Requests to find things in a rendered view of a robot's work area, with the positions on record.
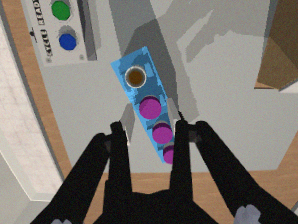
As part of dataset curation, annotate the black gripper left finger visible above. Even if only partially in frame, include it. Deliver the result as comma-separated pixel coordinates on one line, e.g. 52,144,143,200
30,103,135,224

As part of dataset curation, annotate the grey flat mat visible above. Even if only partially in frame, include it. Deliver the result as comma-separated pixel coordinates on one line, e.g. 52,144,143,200
30,0,298,173

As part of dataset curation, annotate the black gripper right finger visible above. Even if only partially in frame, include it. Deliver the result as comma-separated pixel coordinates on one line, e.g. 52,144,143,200
165,98,298,224

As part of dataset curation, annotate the purple cylindrical cap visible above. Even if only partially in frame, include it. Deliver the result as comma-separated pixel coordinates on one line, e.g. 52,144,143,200
139,96,161,120
163,145,174,164
152,123,173,144

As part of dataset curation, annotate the grey button panel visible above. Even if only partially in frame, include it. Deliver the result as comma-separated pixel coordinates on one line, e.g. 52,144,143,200
25,0,97,67

